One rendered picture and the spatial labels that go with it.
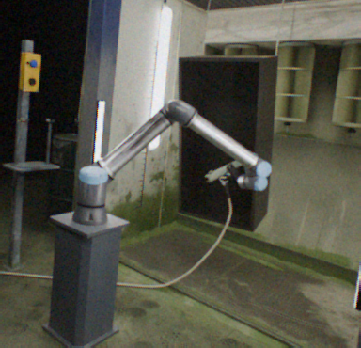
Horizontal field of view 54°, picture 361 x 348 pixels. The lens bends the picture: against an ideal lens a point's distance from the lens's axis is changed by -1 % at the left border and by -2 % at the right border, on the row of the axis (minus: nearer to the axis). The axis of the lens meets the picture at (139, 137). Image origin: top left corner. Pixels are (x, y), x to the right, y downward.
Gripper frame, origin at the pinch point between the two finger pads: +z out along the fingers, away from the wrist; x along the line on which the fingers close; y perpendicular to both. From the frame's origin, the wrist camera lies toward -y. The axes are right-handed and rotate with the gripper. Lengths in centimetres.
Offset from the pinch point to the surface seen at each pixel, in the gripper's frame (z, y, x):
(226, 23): 85, -103, 126
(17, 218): 77, -16, -125
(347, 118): -10, 7, 132
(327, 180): 17, 61, 123
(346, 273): -17, 115, 73
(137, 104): 83, -60, 0
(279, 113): 43, -7, 117
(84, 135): 77, -53, -56
